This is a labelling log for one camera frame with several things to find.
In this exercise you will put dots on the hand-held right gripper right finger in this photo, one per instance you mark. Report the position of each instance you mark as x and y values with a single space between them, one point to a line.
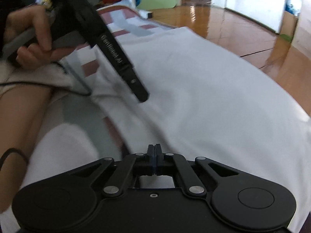
158 156

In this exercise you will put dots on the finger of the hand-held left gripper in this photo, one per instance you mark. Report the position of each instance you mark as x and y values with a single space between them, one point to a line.
138 87

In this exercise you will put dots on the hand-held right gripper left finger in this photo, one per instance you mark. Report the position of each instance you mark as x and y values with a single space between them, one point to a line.
151 156

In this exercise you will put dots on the white shirt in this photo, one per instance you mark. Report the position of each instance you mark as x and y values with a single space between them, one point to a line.
206 89

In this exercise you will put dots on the person's left forearm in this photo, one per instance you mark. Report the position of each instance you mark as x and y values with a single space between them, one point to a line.
12 0

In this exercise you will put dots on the person's left hand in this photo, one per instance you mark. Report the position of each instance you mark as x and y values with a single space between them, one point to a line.
24 21

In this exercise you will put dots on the checked floor mat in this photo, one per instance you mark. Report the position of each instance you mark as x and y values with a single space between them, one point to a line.
136 28

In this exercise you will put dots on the small white box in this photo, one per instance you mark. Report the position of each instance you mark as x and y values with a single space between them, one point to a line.
147 14

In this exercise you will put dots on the person's white clothing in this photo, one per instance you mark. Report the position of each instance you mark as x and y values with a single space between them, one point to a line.
63 145

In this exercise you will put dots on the small green floor item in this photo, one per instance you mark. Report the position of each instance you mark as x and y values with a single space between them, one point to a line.
286 38

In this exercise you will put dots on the large cardboard box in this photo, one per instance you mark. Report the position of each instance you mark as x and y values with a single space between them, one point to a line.
289 23

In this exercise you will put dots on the blue plastic bag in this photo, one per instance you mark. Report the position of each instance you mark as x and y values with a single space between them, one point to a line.
290 9

